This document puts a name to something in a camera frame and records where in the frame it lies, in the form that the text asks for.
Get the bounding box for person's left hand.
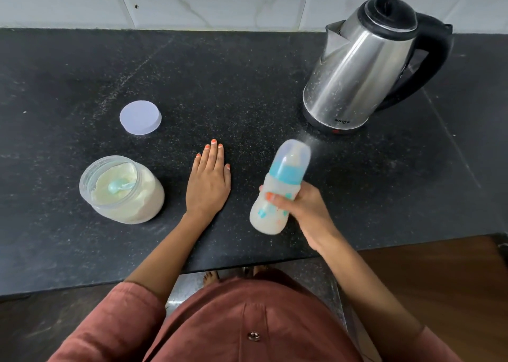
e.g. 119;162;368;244
185;138;232;223

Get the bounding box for person's right hand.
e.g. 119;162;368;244
258;181;342;254

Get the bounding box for clear plastic baby bottle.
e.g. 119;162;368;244
249;173;302;236

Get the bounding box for blue bottle teat cap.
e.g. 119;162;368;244
269;138;312;186

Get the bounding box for clear milk powder jar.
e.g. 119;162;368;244
79;155;166;225

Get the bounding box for light blue measuring scoop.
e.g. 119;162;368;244
107;178;135;195

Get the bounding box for lilac round jar lid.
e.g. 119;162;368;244
119;100;162;136

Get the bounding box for steel electric kettle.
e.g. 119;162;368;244
302;0;454;133

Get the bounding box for person's left forearm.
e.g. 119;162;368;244
124;213;215;303

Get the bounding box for person's right forearm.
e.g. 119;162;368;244
317;232;425;355

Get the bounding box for reddish pink garment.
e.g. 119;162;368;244
47;270;463;362

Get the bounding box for dark wooden cabinet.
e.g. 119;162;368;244
0;235;508;362

